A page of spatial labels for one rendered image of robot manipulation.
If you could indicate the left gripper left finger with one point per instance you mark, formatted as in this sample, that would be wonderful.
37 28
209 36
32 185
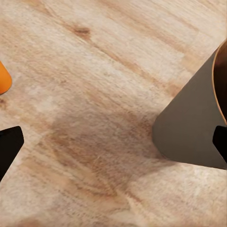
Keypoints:
11 141

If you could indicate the can of soda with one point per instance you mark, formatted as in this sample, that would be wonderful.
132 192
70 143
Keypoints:
5 79

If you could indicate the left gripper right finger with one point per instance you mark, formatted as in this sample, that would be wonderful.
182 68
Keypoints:
220 141

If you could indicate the trash can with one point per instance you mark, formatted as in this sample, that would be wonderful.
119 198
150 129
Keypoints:
184 131

